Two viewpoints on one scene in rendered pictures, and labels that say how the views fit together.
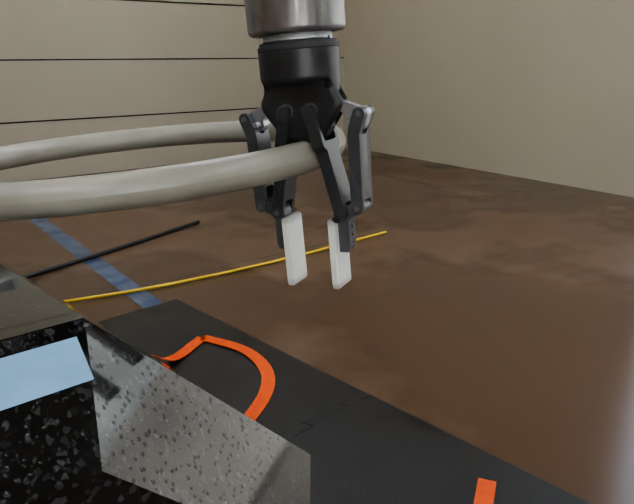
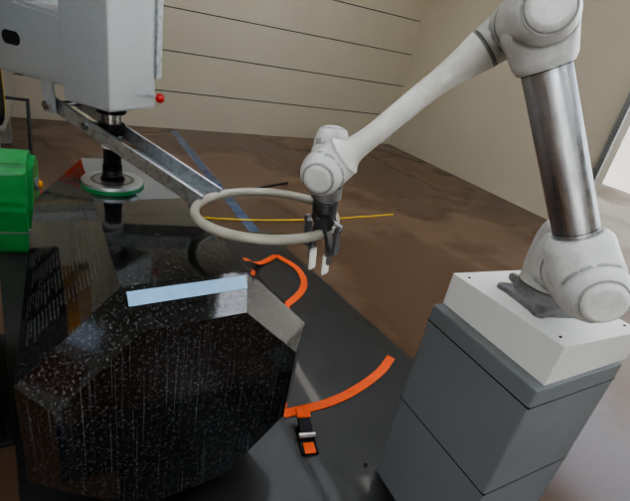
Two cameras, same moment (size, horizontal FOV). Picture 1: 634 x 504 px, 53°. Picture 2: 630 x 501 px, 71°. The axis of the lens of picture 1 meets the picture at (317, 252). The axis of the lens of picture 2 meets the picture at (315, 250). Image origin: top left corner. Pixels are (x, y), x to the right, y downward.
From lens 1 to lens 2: 0.76 m
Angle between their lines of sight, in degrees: 9
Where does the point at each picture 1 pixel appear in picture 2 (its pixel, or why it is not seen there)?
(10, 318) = (228, 265)
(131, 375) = (256, 287)
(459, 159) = (458, 172)
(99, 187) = (259, 239)
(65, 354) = (241, 279)
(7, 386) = (227, 285)
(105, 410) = (248, 296)
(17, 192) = (237, 235)
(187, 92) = (298, 92)
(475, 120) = (475, 150)
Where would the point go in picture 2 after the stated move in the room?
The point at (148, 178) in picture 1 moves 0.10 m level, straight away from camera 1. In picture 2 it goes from (272, 239) to (272, 225)
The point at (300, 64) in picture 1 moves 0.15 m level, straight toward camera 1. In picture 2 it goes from (323, 211) to (316, 230)
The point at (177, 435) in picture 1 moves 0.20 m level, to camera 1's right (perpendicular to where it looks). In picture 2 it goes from (265, 307) to (330, 323)
